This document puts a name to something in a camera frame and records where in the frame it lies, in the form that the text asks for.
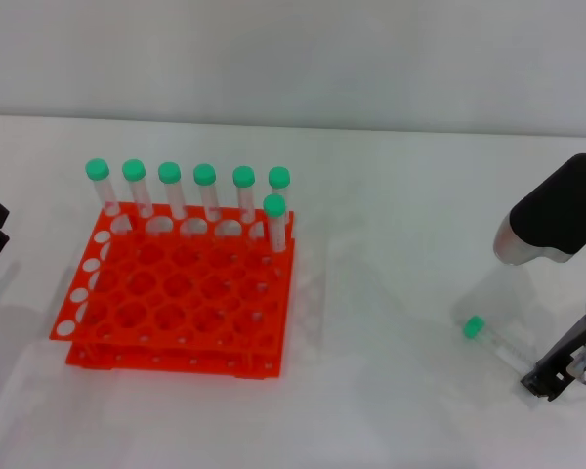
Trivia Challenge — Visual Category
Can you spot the orange plastic test tube rack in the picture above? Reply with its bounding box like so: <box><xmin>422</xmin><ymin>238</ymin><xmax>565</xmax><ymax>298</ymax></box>
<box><xmin>47</xmin><ymin>200</ymin><xmax>295</xmax><ymax>380</ymax></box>

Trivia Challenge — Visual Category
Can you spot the clear test tube green cap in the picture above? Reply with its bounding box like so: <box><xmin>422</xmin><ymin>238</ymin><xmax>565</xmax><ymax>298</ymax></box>
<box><xmin>121</xmin><ymin>158</ymin><xmax>155</xmax><ymax>220</ymax></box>
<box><xmin>231</xmin><ymin>165</ymin><xmax>257</xmax><ymax>225</ymax></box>
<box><xmin>462</xmin><ymin>315</ymin><xmax>537</xmax><ymax>373</ymax></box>
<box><xmin>157</xmin><ymin>161</ymin><xmax>188</xmax><ymax>220</ymax></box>
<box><xmin>192</xmin><ymin>163</ymin><xmax>223</xmax><ymax>222</ymax></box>
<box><xmin>268</xmin><ymin>166</ymin><xmax>293</xmax><ymax>224</ymax></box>
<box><xmin>84</xmin><ymin>157</ymin><xmax>121</xmax><ymax>217</ymax></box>
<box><xmin>263</xmin><ymin>193</ymin><xmax>288</xmax><ymax>254</ymax></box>

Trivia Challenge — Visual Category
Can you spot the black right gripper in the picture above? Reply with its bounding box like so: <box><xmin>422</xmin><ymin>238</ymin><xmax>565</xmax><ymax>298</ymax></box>
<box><xmin>519</xmin><ymin>316</ymin><xmax>586</xmax><ymax>404</ymax></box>

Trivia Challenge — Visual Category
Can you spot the silver plug on right gripper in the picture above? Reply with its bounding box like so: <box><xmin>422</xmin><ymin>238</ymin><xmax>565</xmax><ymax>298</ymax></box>
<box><xmin>564</xmin><ymin>341</ymin><xmax>586</xmax><ymax>388</ymax></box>

